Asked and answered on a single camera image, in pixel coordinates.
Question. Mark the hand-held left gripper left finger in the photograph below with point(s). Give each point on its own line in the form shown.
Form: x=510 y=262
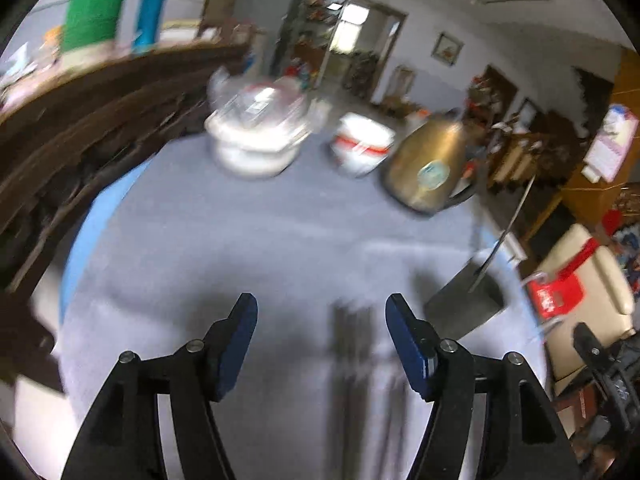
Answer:
x=235 y=350

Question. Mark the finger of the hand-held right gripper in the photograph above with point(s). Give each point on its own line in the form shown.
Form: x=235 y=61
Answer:
x=592 y=352

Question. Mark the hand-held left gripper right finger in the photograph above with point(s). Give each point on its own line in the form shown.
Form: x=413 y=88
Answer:
x=407 y=345

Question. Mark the grey metal utensil holder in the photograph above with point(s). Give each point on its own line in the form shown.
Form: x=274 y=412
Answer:
x=465 y=305

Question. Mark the bunch of metal chopsticks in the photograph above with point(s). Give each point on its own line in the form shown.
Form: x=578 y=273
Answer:
x=350 y=385

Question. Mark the grey metal chopstick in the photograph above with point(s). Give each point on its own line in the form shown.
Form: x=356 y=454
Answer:
x=502 y=227

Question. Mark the red plastic stool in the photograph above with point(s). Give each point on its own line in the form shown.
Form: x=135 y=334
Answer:
x=560 y=292

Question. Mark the beige armchair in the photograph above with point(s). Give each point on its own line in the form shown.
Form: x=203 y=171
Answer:
x=600 y=280

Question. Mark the grey tablecloth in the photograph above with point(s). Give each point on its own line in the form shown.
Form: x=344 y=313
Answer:
x=280 y=240

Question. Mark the gold electric kettle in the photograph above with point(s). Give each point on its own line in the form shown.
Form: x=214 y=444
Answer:
x=427 y=165

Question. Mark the blue table cover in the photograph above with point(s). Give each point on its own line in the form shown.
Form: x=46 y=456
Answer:
x=92 y=220

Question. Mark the stack of white red-print bowls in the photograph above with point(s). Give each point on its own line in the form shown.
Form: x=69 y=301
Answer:
x=360 y=145

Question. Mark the white pot with plastic bag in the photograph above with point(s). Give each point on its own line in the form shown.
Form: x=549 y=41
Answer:
x=255 y=130

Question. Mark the dark wooden chair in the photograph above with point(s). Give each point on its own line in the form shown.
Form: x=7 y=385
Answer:
x=75 y=125

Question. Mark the shelf with goods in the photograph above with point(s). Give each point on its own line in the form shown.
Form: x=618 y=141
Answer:
x=320 y=30

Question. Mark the blue thermos jug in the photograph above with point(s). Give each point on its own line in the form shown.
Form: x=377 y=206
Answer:
x=152 y=5

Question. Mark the green thermos jug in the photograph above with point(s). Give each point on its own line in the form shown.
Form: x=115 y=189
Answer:
x=95 y=5

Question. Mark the wall calendar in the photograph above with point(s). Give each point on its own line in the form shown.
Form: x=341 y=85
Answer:
x=612 y=142

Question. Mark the framed wall picture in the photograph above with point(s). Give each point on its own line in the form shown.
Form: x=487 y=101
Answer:
x=446 y=49

